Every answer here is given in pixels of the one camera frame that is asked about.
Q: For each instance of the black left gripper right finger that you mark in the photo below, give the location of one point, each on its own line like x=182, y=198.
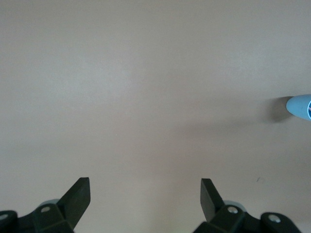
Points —
x=213, y=206

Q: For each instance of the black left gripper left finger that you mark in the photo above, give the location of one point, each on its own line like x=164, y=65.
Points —
x=65, y=213

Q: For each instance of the blue cup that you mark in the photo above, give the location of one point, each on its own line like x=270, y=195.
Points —
x=297, y=106

